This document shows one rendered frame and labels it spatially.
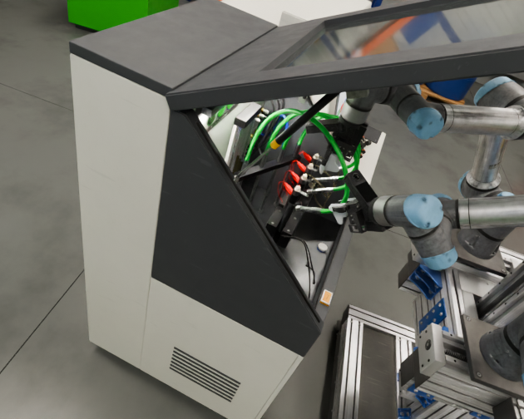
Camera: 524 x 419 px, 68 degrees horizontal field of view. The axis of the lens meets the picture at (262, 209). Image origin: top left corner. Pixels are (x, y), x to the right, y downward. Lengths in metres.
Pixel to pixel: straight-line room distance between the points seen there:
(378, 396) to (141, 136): 1.65
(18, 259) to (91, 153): 1.40
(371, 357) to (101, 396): 1.31
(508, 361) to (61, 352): 1.82
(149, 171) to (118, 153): 0.10
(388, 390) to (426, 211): 1.42
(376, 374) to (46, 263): 1.85
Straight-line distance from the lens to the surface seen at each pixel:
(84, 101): 1.12
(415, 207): 0.89
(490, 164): 1.58
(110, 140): 1.13
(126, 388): 2.08
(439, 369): 1.37
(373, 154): 2.07
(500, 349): 1.36
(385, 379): 2.21
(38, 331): 2.25
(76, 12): 5.06
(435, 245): 0.96
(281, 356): 1.40
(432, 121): 1.06
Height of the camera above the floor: 1.93
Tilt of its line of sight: 41 degrees down
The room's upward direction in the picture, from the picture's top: 20 degrees clockwise
